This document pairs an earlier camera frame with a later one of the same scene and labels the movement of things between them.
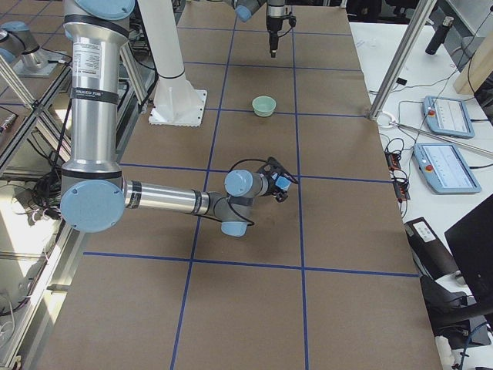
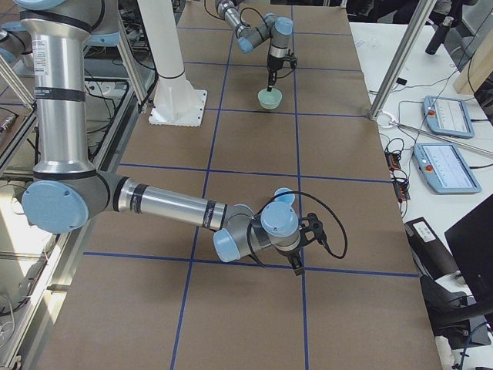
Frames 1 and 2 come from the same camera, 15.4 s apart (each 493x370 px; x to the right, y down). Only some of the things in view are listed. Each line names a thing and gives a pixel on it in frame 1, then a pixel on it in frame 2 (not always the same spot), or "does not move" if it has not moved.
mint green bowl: x=263 y=105 -> x=269 y=99
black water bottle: x=437 y=35 does not move
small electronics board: x=393 y=161 does not move
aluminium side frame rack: x=36 y=239 does not move
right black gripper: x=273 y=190 -> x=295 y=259
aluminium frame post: x=404 y=58 does not move
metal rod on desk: x=442 y=137 does not move
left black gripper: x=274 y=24 -> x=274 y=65
